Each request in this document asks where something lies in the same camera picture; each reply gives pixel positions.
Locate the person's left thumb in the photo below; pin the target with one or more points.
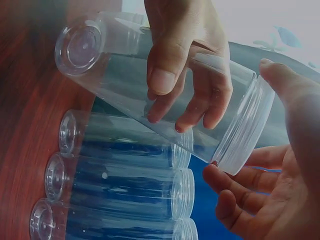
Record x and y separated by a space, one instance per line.
162 70

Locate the clear plastic jar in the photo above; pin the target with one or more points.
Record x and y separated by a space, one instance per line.
120 27
112 135
100 225
112 182
120 75

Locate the person's right thumb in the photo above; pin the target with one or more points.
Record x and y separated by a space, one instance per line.
290 87

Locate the person's right hand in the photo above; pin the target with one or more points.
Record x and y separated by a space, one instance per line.
295 180

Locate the person's left hand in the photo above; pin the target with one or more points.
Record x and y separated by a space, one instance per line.
185 27

